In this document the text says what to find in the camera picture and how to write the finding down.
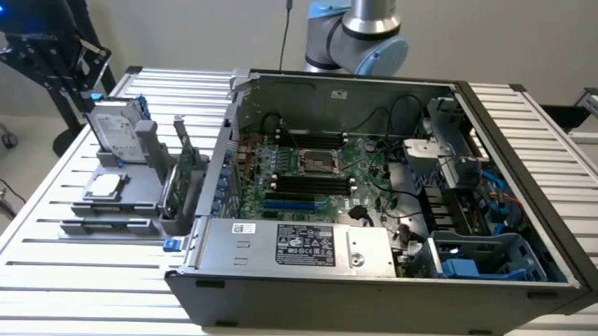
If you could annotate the green motherboard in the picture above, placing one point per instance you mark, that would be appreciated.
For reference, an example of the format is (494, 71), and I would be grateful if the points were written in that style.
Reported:
(368, 196)

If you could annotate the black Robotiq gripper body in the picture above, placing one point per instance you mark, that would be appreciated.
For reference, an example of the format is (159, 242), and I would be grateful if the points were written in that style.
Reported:
(37, 21)

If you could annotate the black stand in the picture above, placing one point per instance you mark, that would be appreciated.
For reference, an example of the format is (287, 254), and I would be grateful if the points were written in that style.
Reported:
(65, 112)

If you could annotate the aluminium profile frame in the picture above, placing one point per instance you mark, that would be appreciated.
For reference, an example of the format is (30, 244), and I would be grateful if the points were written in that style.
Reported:
(586, 101)

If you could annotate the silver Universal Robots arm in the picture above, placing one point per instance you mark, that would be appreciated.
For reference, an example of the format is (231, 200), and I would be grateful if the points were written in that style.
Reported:
(368, 21)

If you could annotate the black expansion slot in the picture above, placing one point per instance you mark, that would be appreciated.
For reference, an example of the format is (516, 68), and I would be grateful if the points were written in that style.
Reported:
(289, 195)

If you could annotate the black box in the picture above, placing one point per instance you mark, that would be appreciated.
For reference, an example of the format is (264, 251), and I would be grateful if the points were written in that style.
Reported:
(562, 117)

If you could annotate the green graphics card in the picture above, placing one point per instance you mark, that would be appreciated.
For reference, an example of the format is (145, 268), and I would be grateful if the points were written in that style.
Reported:
(179, 168)

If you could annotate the silver CPU chip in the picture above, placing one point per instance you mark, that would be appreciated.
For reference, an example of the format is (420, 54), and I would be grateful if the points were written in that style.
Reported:
(106, 185)

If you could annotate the black RAM slot bank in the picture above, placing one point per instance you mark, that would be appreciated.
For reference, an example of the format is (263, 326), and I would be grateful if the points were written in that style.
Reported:
(312, 184)
(312, 138)

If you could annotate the black chair caster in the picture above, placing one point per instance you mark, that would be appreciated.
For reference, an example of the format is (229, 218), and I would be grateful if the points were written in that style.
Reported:
(9, 138)

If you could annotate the silver hard disk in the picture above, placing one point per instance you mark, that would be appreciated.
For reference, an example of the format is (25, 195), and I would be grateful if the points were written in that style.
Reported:
(113, 133)

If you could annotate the metal CPU socket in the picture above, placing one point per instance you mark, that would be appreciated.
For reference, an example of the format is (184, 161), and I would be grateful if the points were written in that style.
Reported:
(320, 161)

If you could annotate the metal disk bay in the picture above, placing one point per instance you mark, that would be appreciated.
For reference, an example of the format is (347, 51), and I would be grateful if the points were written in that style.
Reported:
(450, 119)

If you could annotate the silver power supply unit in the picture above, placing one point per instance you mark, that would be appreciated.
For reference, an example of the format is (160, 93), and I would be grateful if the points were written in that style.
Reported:
(243, 259)

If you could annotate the black open PC case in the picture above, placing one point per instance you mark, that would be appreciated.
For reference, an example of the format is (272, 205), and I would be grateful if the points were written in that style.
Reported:
(327, 301)

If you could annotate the blue plastic case latch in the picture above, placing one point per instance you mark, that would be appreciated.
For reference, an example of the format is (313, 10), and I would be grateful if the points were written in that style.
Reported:
(172, 244)

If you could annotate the blue plastic drive cage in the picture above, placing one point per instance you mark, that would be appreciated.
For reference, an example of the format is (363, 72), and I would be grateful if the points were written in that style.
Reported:
(508, 245)

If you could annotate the blue expansion slot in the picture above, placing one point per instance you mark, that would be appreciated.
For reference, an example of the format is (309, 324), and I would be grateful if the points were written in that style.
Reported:
(289, 205)

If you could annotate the grey parts rack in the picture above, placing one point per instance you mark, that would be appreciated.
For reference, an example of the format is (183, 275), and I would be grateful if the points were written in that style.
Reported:
(140, 182)

